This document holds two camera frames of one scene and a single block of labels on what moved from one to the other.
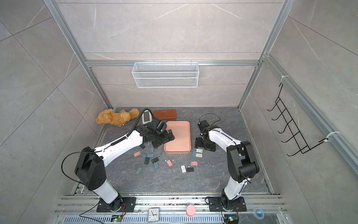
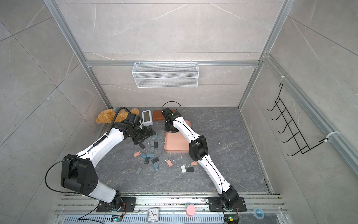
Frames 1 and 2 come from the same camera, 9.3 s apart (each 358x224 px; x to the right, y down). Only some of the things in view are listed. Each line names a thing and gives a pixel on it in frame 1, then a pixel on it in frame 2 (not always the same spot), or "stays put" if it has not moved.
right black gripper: [199, 143] -> [168, 129]
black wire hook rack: [303, 146] stays put
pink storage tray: [182, 143] stays put
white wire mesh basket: [154, 74] stays put
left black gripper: [168, 138] -> [147, 134]
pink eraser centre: [169, 163] stays put
